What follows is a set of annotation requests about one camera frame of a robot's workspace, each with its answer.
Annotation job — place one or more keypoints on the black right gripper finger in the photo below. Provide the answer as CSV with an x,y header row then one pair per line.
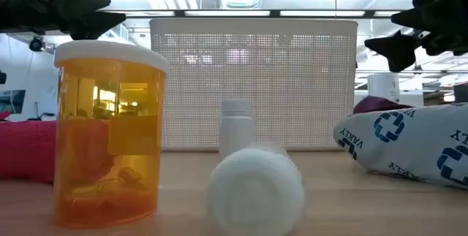
x,y
413,19
398,49

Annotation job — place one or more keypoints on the white pouch with blue crosses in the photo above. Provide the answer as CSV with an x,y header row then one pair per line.
x,y
413,148

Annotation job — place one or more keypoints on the orange pill bottle white cap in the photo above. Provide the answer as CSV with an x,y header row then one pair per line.
x,y
109,137

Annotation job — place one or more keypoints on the red bandage roll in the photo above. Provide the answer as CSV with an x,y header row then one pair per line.
x,y
25,152

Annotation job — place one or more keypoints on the small white plastic bottle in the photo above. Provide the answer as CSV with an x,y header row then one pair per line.
x,y
235,130

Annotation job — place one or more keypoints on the white perforated plastic basket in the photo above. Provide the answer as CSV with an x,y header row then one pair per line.
x,y
292,82

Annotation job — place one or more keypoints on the white appliance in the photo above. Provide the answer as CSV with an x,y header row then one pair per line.
x,y
384,86

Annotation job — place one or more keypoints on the maroon cloth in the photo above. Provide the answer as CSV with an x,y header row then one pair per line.
x,y
373,104

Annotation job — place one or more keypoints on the black round ceiling camera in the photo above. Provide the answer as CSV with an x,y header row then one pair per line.
x,y
36,44

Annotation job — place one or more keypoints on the dark wall monitor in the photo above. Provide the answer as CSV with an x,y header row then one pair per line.
x,y
12,101

